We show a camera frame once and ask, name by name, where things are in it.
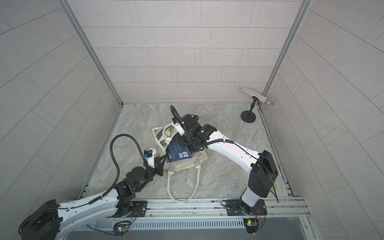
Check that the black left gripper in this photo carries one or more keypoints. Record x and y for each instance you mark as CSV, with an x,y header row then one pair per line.
x,y
158,166

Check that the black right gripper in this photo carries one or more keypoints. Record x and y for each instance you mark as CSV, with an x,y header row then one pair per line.
x,y
183,142

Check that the dark blue book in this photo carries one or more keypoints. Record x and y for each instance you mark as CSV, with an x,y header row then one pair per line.
x,y
176,153

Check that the floral canvas tote bag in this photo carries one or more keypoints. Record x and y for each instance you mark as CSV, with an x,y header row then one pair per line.
x,y
163,136

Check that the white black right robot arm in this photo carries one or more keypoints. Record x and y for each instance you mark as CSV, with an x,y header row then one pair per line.
x,y
261,167

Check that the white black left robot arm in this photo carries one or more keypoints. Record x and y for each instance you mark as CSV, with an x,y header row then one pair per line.
x,y
53,220

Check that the white ventilation grille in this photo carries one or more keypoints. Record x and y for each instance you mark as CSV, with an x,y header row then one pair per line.
x,y
187,224

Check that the black microphone stand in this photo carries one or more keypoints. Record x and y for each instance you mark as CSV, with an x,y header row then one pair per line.
x,y
249,116

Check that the left circuit board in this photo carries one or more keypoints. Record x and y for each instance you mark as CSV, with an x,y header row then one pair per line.
x,y
121,228

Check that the circuit board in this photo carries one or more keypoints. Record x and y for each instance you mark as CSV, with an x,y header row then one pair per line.
x,y
121,228
252,225

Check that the glittery microphone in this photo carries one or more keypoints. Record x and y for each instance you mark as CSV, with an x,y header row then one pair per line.
x,y
263,100

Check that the right circuit board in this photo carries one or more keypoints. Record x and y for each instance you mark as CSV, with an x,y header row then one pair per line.
x,y
252,225

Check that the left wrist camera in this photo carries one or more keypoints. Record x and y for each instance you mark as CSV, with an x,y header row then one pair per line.
x,y
149,156

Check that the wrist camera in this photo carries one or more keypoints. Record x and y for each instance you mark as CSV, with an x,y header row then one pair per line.
x,y
149,156
178,125

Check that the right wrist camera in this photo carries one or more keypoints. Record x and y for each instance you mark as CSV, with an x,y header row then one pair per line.
x,y
178,125

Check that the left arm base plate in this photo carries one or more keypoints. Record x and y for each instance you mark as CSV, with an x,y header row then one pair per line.
x,y
139,208

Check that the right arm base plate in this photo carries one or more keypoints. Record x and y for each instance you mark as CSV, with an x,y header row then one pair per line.
x,y
239,208

